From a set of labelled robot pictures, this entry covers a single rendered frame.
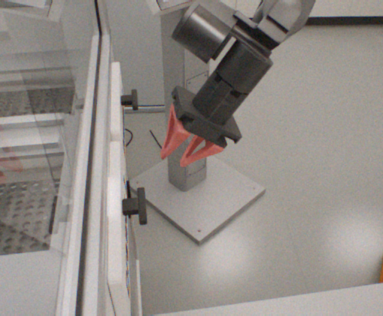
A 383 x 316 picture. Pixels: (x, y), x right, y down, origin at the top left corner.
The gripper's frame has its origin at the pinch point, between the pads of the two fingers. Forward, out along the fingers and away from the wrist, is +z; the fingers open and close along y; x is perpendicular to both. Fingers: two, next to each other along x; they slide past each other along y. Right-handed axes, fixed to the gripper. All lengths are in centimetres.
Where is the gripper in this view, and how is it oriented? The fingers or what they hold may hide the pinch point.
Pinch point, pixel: (174, 156)
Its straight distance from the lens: 59.7
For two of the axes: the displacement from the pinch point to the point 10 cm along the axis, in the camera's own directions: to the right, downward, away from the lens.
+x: 1.6, 6.3, -7.6
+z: -5.5, 7.0, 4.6
